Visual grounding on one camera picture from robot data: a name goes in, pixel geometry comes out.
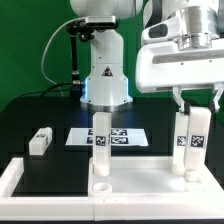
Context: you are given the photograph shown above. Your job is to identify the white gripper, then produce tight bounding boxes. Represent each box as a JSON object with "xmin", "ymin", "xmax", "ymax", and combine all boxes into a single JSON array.
[{"xmin": 135, "ymin": 41, "xmax": 224, "ymax": 114}]

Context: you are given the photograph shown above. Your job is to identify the white desk top panel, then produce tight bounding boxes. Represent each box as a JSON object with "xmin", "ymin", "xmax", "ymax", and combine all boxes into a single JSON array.
[{"xmin": 88, "ymin": 156, "xmax": 224, "ymax": 196}]

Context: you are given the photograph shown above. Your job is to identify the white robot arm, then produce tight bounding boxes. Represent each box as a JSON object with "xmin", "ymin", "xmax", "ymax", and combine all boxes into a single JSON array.
[{"xmin": 70, "ymin": 0, "xmax": 224, "ymax": 112}]

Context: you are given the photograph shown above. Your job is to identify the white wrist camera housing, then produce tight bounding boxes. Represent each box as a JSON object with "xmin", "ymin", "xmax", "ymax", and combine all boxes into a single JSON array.
[{"xmin": 141, "ymin": 16, "xmax": 181, "ymax": 45}]

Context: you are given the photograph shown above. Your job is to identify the marker tag base plate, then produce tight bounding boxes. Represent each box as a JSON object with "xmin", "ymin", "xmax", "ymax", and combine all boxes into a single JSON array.
[{"xmin": 66, "ymin": 128, "xmax": 148, "ymax": 146}]

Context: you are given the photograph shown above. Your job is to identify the grey camera on stand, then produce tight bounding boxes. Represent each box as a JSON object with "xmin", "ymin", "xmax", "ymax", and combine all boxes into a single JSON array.
[{"xmin": 85, "ymin": 16, "xmax": 117, "ymax": 30}]

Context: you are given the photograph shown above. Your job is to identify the white U-shaped fence frame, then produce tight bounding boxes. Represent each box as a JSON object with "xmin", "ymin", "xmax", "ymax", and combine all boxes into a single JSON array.
[{"xmin": 0, "ymin": 158, "xmax": 224, "ymax": 221}]

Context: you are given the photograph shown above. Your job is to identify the grey camera cable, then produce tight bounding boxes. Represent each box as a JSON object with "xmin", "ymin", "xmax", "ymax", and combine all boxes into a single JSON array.
[{"xmin": 40, "ymin": 17, "xmax": 87, "ymax": 98}]

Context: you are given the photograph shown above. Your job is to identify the black cables on table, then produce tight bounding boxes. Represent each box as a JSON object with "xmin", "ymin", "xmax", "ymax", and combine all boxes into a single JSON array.
[{"xmin": 6, "ymin": 81, "xmax": 83, "ymax": 104}]

